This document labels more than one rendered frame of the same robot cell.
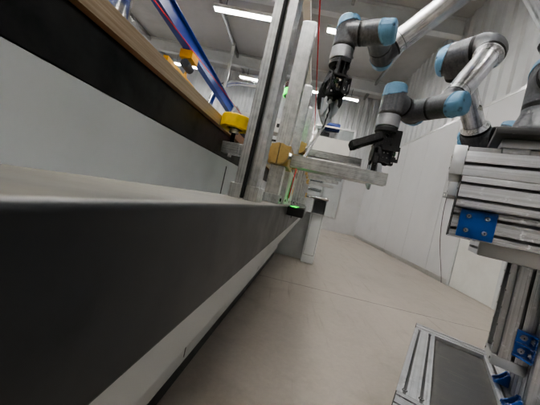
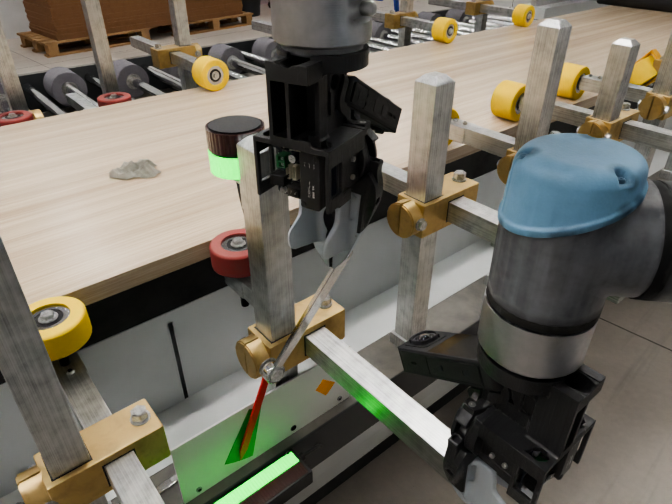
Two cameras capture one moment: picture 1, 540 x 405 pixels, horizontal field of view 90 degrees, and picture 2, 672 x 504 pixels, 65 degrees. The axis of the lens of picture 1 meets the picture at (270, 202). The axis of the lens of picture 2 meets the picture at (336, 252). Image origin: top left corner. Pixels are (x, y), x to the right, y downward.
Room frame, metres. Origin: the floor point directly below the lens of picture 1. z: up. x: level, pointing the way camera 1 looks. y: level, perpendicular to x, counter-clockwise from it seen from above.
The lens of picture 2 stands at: (0.61, -0.42, 1.30)
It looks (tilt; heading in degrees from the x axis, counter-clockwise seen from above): 33 degrees down; 41
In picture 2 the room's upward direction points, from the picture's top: straight up
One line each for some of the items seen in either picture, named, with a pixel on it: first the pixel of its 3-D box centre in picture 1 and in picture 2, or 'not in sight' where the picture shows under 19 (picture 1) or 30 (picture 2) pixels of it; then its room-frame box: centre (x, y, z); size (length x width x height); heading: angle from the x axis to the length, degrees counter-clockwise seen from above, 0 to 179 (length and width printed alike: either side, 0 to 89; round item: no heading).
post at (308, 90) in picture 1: (292, 153); (275, 326); (0.92, -0.04, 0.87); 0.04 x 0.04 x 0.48; 81
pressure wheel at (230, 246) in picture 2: not in sight; (241, 273); (0.99, 0.10, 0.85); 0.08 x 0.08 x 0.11
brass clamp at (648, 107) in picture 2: not in sight; (664, 102); (1.94, -0.19, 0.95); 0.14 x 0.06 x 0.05; 171
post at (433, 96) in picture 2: (297, 161); (418, 243); (1.17, -0.08, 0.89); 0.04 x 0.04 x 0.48; 81
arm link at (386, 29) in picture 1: (378, 35); not in sight; (0.89, -0.22, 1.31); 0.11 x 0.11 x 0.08; 63
